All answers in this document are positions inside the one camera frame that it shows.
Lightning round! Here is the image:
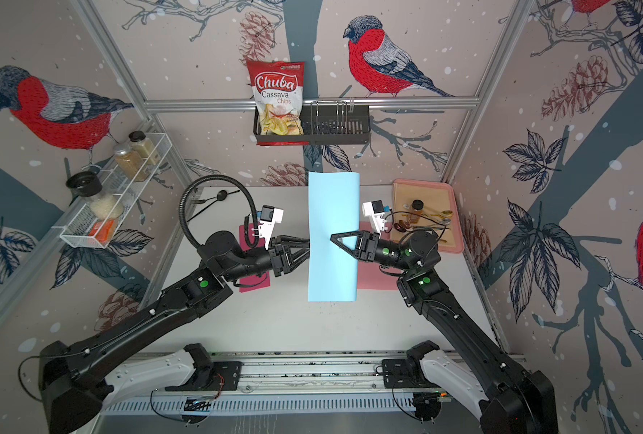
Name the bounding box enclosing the tan spice bottle front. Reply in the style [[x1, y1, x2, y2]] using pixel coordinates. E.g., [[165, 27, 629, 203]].
[[113, 144, 149, 183]]

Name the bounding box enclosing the tan spice bottle rear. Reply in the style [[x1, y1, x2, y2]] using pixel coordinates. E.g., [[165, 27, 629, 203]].
[[129, 131, 162, 166]]

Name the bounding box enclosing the black wire wall basket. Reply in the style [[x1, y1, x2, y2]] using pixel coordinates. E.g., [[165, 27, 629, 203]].
[[253, 101, 371, 146]]

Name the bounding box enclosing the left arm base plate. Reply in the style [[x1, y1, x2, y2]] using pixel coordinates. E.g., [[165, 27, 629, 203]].
[[190, 361, 244, 392]]

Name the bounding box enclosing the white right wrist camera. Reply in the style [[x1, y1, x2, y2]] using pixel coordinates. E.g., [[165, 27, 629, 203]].
[[361, 200, 389, 233]]

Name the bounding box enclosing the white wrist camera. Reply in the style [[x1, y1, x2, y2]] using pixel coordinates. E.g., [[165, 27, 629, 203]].
[[361, 200, 389, 233], [256, 205, 284, 249]]

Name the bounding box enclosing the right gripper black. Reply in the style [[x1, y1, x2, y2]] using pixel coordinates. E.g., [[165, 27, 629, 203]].
[[332, 235, 416, 277]]

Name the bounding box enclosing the clear acrylic wall shelf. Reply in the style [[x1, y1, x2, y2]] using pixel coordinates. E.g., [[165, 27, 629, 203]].
[[60, 133, 172, 249]]

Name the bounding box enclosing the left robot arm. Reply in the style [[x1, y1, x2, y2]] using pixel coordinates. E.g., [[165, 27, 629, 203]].
[[39, 231, 310, 433]]

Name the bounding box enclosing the red pepper spice jar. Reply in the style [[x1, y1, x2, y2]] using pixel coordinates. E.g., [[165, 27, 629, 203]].
[[406, 199, 424, 225]]

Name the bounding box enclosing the black lid grinder jar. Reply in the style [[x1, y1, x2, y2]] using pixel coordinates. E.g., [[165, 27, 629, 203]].
[[66, 171, 124, 222]]

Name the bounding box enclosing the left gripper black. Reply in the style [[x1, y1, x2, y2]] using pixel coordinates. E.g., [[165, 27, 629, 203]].
[[220, 234, 315, 284]]

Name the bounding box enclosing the pink plastic tray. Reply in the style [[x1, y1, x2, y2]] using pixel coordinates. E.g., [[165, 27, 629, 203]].
[[390, 178, 466, 254]]

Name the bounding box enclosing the small red box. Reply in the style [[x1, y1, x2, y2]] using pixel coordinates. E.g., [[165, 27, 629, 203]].
[[88, 219, 117, 244]]

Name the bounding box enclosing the light pink paper sheet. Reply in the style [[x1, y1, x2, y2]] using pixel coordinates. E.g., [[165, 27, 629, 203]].
[[356, 221, 403, 290]]

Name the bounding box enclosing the silver spoon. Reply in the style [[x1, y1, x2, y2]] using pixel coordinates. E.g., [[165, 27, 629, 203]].
[[421, 216, 451, 227]]

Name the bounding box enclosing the gold spoon cream handle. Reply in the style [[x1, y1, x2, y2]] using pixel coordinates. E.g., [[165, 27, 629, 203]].
[[424, 209, 453, 219]]

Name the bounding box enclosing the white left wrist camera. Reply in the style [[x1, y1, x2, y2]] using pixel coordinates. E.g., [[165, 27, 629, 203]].
[[256, 205, 284, 249]]

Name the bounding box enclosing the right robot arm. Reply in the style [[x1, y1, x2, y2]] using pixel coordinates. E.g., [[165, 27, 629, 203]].
[[330, 229, 559, 433]]

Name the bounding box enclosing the light blue paper sheet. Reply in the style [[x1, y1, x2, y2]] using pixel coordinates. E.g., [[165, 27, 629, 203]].
[[308, 172, 360, 302]]

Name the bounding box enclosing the Chuba cassava chips bag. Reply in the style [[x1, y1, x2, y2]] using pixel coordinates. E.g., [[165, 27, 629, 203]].
[[247, 60, 305, 137]]

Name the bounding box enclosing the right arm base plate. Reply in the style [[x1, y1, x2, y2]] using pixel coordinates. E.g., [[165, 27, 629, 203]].
[[378, 359, 441, 389]]

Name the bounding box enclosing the black spoon on table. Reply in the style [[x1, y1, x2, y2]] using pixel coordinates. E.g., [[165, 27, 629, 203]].
[[187, 190, 229, 222]]

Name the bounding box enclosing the tan spice bottle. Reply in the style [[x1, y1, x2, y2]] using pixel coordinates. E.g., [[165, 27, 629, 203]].
[[129, 131, 162, 166], [113, 144, 149, 183]]

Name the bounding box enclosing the magenta paper sheet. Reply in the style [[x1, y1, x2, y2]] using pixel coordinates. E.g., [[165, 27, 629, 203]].
[[238, 224, 271, 293]]

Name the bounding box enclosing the black corrugated cable hose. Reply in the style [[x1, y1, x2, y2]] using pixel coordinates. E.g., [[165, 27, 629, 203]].
[[177, 174, 260, 251]]

